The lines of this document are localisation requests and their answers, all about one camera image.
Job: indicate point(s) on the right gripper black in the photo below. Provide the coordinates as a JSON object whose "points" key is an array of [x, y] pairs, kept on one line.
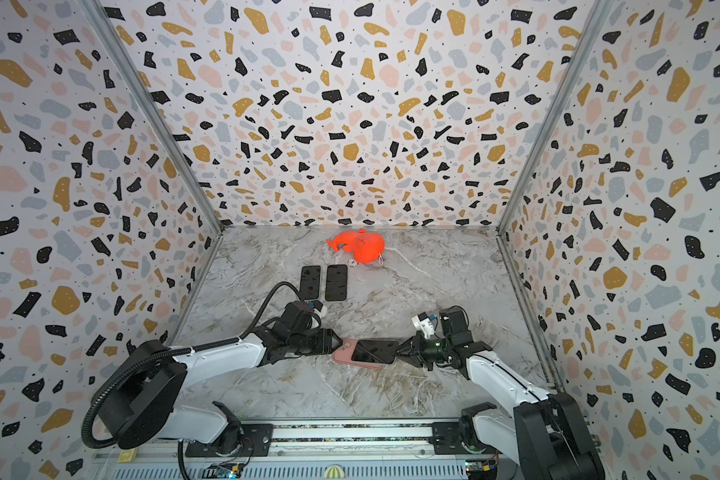
{"points": [[418, 348]]}

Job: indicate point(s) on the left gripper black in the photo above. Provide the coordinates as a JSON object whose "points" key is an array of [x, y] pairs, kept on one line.
{"points": [[324, 341]]}

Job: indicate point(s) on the pink phone case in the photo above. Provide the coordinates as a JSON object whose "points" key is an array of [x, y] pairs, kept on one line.
{"points": [[343, 355]]}

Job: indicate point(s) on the black smartphone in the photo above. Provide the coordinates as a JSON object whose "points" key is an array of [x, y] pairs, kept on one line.
{"points": [[374, 351], [310, 282]]}

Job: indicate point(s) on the black phone case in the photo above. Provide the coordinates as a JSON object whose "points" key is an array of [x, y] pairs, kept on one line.
{"points": [[336, 288]]}

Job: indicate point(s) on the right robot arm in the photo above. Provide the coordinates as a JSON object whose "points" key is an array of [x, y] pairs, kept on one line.
{"points": [[543, 433]]}

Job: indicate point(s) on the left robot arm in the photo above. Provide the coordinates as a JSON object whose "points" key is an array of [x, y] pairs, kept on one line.
{"points": [[138, 402]]}

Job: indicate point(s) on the red plush whale toy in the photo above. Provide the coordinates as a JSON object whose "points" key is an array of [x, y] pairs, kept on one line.
{"points": [[365, 247]]}

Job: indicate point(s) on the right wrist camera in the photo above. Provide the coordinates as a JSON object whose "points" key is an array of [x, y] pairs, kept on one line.
{"points": [[425, 324]]}

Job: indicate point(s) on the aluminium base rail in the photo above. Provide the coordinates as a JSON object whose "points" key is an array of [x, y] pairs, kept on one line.
{"points": [[435, 448]]}

